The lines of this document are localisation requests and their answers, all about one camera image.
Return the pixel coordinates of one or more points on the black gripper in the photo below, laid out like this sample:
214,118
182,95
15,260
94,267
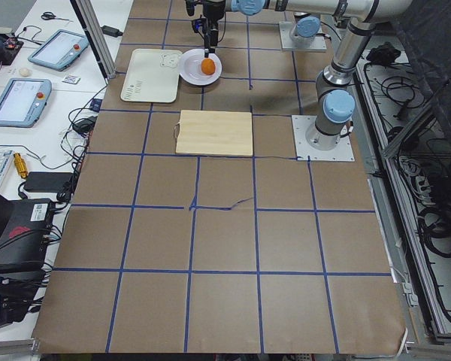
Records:
212,11

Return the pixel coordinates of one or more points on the orange fruit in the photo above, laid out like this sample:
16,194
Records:
208,66

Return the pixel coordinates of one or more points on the white round plate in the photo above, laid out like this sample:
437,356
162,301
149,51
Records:
190,68

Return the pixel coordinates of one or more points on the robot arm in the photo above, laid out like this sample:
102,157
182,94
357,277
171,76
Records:
336,105
213,11

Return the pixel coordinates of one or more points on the cream bear tray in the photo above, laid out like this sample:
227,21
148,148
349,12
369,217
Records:
152,76

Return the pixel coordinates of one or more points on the bamboo cutting board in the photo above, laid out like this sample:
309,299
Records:
216,133

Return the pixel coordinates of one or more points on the black power adapter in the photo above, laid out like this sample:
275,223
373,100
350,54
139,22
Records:
111,31

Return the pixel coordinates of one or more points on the far teach pendant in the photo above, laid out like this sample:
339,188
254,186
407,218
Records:
60,50

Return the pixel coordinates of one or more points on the teach pendant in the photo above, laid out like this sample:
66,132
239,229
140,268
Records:
60,50
23,101

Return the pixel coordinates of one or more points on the near teach pendant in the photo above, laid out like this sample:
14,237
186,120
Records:
23,101

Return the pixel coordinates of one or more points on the black computer box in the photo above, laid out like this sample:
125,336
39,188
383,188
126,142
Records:
24,224

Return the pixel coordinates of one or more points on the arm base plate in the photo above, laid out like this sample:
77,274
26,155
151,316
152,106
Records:
292,41
311,145

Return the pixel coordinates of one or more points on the aluminium frame post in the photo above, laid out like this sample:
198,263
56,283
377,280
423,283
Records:
89,22

